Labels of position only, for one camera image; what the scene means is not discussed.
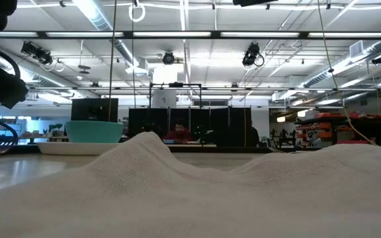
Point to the black ceiling camera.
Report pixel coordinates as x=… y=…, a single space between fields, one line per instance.
x=251 y=54
x=36 y=53
x=168 y=58

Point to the black monitor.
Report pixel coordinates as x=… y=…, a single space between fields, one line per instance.
x=91 y=109

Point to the person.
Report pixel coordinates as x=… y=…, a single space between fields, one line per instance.
x=180 y=133

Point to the red storage shelves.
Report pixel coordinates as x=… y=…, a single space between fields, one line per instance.
x=339 y=127

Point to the black metal table frame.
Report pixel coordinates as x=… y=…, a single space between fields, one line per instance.
x=227 y=149

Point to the black overhead camera box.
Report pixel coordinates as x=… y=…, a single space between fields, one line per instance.
x=253 y=2

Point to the beige folded cloth napkin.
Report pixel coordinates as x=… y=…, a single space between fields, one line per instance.
x=190 y=198

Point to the black partition panels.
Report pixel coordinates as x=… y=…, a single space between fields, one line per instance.
x=223 y=125

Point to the black overhead beam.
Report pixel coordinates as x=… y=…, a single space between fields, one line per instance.
x=127 y=34

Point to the teal bowl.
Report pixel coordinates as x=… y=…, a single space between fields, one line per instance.
x=94 y=132

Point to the white round plate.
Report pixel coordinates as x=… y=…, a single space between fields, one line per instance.
x=74 y=148

